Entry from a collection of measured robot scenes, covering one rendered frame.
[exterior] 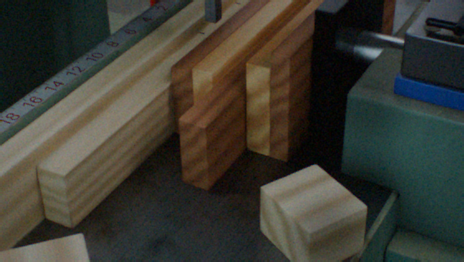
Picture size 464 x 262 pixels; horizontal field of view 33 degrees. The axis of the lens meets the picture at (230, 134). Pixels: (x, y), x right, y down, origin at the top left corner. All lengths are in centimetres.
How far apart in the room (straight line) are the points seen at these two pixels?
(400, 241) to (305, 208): 10
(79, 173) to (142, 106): 7
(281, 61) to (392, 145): 8
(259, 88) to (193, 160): 6
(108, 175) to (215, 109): 8
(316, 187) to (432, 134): 7
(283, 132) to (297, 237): 9
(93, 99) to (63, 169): 6
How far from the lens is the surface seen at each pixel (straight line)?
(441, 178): 48
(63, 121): 47
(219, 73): 50
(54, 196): 46
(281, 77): 48
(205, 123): 46
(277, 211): 43
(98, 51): 53
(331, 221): 42
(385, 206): 48
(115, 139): 48
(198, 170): 48
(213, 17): 56
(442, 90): 46
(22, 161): 45
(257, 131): 51
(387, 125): 47
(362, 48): 52
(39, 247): 40
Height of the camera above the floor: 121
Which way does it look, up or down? 35 degrees down
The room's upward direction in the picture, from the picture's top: 1 degrees counter-clockwise
